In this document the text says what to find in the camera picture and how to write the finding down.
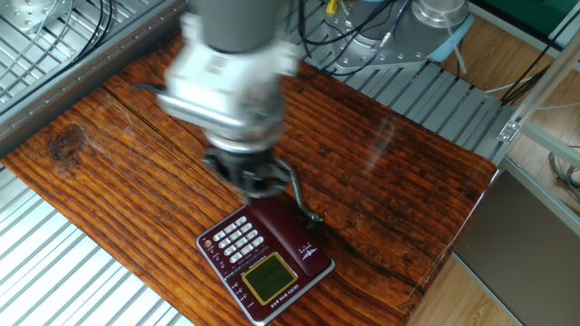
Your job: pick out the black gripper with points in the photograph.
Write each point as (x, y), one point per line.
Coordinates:
(247, 169)

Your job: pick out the dark red telephone handset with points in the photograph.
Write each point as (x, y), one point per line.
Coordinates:
(290, 235)

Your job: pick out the grey robot arm, blue caps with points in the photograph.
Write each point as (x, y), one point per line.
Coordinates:
(235, 22)

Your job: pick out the dark red telephone base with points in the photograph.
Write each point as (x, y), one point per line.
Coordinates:
(267, 278)

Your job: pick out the yellow plastic clip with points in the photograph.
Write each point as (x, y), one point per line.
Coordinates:
(332, 6)

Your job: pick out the silver robot mounting plate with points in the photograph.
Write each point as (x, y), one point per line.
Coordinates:
(394, 45)

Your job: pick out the grey flat panel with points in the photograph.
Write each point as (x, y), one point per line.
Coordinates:
(521, 253)

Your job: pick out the silver round metal plate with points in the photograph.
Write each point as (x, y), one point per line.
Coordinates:
(22, 11)

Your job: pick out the grey aluminium side rail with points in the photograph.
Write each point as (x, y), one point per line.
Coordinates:
(68, 86)

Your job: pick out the silver corner bracket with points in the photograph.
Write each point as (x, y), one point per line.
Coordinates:
(508, 132)

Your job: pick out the aluminium frame beam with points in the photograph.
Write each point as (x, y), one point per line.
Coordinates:
(544, 138)

